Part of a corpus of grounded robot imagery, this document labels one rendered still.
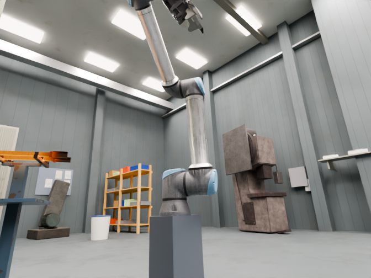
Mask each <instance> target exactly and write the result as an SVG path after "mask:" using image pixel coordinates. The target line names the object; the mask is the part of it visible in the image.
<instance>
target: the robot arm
mask: <svg viewBox="0 0 371 278"><path fill-rule="evenodd" d="M151 1H154V0H128V3H129V5H130V6H131V7H134V8H135V11H136V12H137V15H138V17H139V20H140V23H141V26H142V28H143V31H144V33H145V36H146V39H147V42H148V44H149V47H150V49H151V52H152V55H153V57H154V60H155V62H156V65H157V68H158V71H159V73H160V76H161V78H162V82H161V85H162V88H163V89H164V90H165V91H166V92H167V93H168V94H169V95H171V96H173V97H175V98H179V99H183V98H185V100H186V107H187V120H188V133H189V146H190V159H191V165H190V167H189V168H188V172H186V170H185V169H170V170H167V171H165V172H164V173H163V177H162V206H161V209H160V212H159V216H184V215H191V213H190V209H189V206H188V203H187V197H188V196H209V195H214V194H216V192H217V188H218V175H217V172H216V170H215V169H213V166H212V165H211V164H210V163H209V156H208V145H207V139H206V127H205V116H204V105H203V95H205V89H204V85H203V82H202V80H201V78H199V77H197V78H191V79H185V80H182V81H180V80H179V79H178V77H177V76H175V75H174V72H173V69H172V66H171V63H170V60H169V57H168V53H167V50H166V47H165V44H164V42H163V38H162V35H161V32H160V29H159V27H158V24H157V20H156V17H155V14H154V12H153V9H152V4H151ZM162 1H163V4H164V5H165V6H166V7H167V9H168V10H169V11H170V12H171V14H172V15H173V17H174V19H175V20H176V21H177V22H178V24H179V25H181V24H182V23H183V22H184V21H185V20H188V22H189V27H188V31H189V32H192V31H194V30H197V29H199V30H200V31H201V33H202V34H203V33H204V32H203V27H202V26H201V24H200V23H199V21H198V19H197V17H196V15H197V16H198V17H199V18H200V19H201V20H202V19H203V18H202V14H201V13H200V11H199V10H198V9H197V8H196V7H195V5H194V4H193V3H192V2H191V0H162Z"/></svg>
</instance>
